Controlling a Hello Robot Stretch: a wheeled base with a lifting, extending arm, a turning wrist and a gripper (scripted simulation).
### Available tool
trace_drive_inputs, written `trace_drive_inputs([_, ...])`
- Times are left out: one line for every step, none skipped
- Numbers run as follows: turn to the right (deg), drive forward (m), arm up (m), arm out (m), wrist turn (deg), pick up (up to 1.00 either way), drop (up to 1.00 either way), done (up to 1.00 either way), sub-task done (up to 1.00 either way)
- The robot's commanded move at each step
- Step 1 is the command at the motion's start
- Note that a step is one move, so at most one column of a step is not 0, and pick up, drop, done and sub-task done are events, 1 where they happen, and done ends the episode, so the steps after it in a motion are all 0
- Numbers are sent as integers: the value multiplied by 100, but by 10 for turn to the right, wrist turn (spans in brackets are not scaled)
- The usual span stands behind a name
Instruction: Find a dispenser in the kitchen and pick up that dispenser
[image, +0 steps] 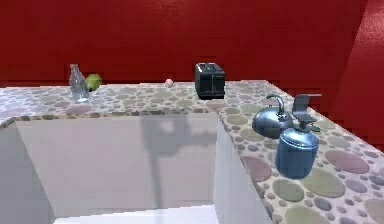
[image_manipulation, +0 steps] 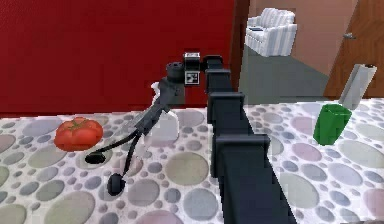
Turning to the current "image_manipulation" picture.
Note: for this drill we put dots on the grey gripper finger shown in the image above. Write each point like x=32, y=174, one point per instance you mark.
x=113, y=145
x=129, y=156

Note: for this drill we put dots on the brown room door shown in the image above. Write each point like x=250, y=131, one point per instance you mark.
x=363, y=50

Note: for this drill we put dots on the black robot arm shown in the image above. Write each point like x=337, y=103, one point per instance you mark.
x=240, y=166

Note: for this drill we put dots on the white translucent soap dispenser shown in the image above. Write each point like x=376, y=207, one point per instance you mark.
x=167, y=128

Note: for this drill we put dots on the white striped sofa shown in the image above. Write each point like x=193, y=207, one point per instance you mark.
x=274, y=33

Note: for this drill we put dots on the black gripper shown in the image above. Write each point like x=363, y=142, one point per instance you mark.
x=174, y=70

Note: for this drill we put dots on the red tomato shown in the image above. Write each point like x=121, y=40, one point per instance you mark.
x=78, y=134

